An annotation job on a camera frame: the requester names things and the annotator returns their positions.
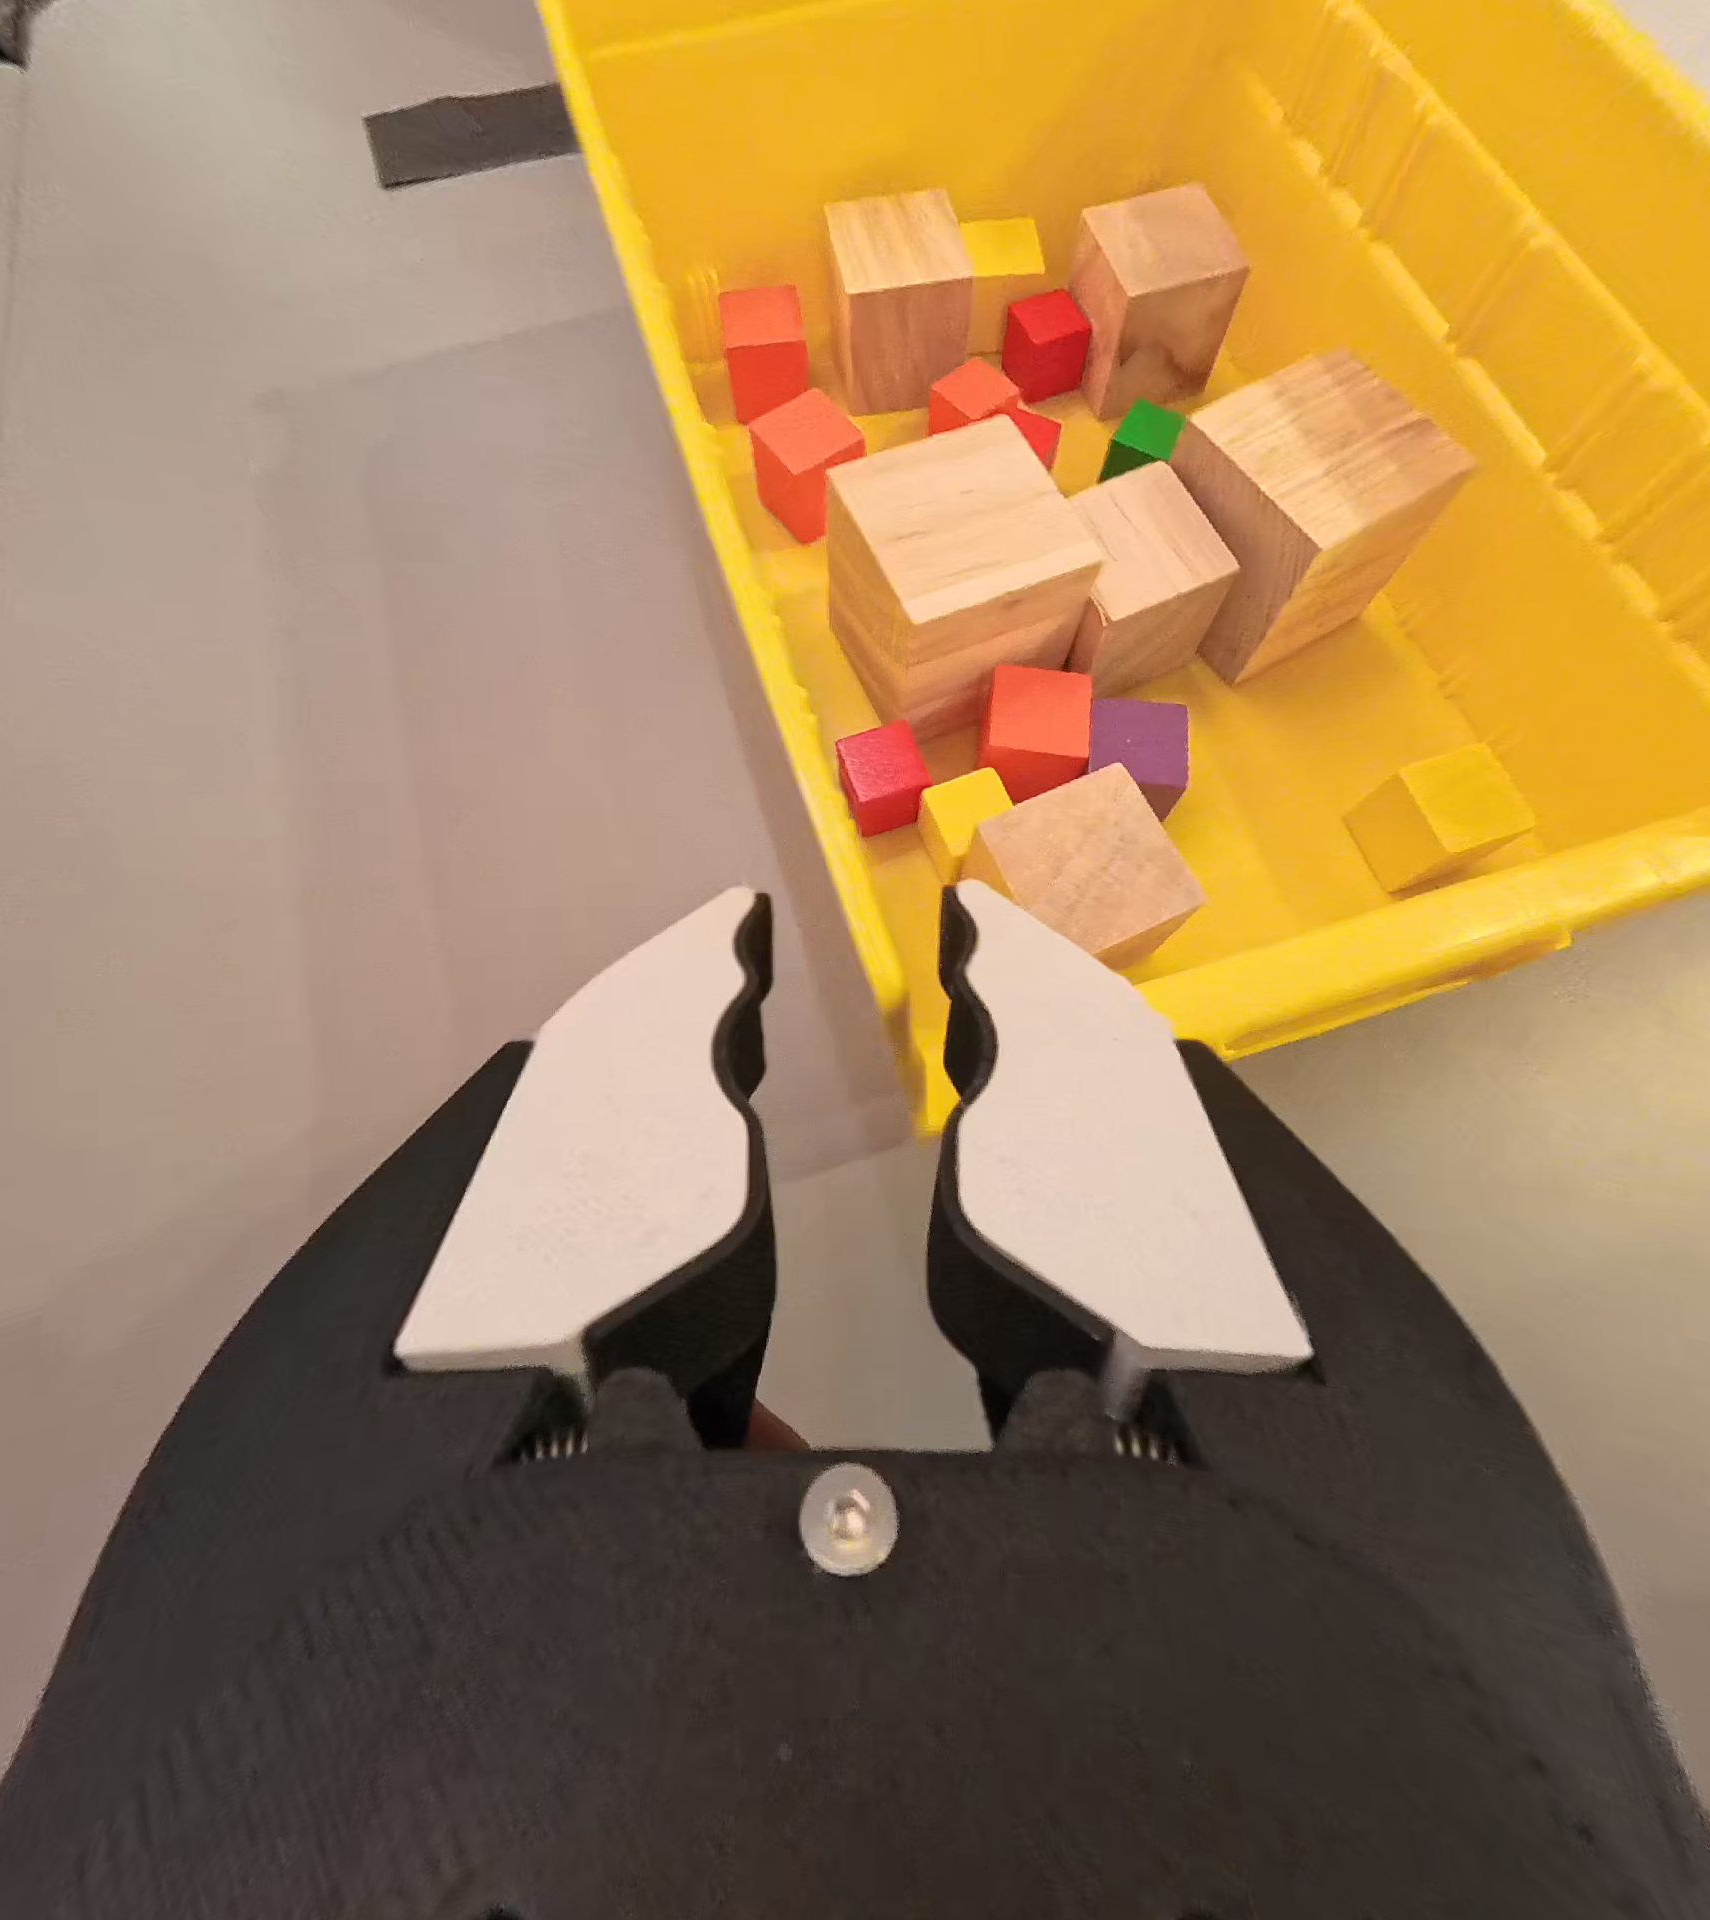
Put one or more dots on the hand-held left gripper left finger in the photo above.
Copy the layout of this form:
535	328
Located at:
601	1185

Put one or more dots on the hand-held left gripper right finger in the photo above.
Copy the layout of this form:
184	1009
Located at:
1111	1185

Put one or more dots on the pile of coloured wooden cubes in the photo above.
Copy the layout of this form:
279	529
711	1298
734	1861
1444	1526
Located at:
974	510

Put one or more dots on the yellow plastic box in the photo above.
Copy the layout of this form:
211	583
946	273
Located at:
1471	224

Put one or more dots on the dark red cloth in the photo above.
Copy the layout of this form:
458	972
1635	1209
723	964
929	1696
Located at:
776	1425

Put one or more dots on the grey tape strip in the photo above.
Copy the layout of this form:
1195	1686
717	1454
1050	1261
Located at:
472	134

